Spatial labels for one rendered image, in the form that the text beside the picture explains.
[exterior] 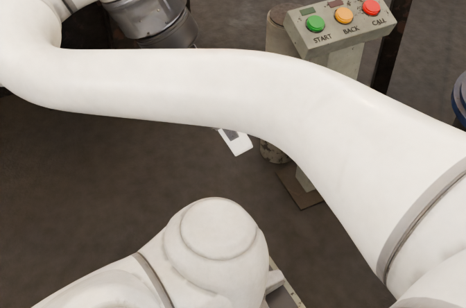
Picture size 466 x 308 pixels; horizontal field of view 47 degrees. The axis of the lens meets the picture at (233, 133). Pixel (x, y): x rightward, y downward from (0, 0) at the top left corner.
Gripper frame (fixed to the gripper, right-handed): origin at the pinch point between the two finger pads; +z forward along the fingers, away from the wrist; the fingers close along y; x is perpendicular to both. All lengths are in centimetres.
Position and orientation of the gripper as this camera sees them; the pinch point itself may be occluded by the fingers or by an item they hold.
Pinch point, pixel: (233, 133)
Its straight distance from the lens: 77.0
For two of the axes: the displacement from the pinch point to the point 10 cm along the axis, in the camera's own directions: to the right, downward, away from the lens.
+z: 4.5, 6.8, 5.8
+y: 1.9, 5.6, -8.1
